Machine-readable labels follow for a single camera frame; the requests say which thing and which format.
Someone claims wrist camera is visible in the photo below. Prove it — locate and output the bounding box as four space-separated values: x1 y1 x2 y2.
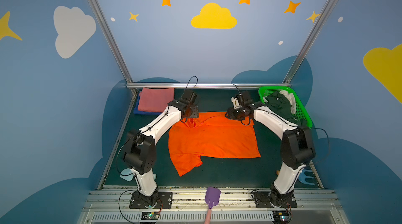
231 91 254 109
180 89 197 104

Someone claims folded pink t-shirt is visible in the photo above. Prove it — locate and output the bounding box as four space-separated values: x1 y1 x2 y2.
138 88 174 113

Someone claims light teal toy trowel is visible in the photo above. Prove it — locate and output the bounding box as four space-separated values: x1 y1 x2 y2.
119 168 136 181

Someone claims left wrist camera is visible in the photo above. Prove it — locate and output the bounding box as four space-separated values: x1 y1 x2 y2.
180 89 197 104

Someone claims green plastic basket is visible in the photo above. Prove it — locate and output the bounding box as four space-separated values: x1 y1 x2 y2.
258 86 313 127

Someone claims back aluminium frame rail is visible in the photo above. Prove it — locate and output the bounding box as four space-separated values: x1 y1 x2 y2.
126 82 291 89

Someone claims orange t-shirt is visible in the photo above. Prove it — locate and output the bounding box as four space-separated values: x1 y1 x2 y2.
169 112 261 177

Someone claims purple toy shovel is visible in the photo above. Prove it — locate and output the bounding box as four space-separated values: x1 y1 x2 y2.
204 187 221 224

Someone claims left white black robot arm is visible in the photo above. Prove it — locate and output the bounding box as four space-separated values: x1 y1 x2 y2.
117 99 198 206

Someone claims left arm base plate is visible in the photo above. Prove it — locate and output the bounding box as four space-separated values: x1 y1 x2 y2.
129 192 173 209

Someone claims folded blue t-shirt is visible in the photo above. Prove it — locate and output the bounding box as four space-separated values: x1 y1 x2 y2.
133 95 161 115

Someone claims left circuit board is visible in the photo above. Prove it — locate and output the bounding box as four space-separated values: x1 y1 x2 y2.
141 212 160 221

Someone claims right circuit board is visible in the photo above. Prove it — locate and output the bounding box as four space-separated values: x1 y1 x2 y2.
273 211 292 224

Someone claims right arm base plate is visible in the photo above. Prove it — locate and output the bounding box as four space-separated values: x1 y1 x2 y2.
250 190 297 208

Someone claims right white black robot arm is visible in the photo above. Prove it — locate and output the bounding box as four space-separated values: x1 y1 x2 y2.
226 97 316 207

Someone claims circuit board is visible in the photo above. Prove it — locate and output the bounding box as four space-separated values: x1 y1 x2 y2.
273 211 292 224
141 212 160 221

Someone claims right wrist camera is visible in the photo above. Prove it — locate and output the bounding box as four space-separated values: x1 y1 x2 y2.
231 91 254 109

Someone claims blue toy rake wooden handle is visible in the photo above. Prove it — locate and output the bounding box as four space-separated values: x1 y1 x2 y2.
276 170 316 186

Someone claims dark green t-shirt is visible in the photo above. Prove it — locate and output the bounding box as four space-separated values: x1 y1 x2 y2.
263 91 307 127

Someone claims white t-shirt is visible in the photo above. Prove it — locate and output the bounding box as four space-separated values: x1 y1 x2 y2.
280 90 296 115

